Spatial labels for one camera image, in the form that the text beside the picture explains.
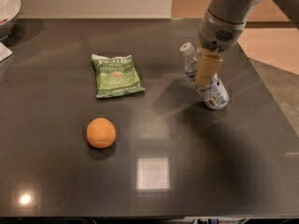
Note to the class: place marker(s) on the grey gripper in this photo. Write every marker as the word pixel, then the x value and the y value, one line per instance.
pixel 219 36

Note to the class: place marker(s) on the clear plastic water bottle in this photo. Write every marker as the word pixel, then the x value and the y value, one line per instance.
pixel 214 94

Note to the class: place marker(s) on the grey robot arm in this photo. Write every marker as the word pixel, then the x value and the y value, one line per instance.
pixel 224 8

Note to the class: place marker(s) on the green potato chips bag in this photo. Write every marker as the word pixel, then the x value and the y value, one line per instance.
pixel 115 76

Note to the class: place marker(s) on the orange fruit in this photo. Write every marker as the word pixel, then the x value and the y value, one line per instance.
pixel 101 133

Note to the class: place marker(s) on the white paper sheet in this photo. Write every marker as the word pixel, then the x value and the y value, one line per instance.
pixel 4 52

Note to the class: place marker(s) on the white bowl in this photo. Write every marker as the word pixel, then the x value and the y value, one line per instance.
pixel 9 13

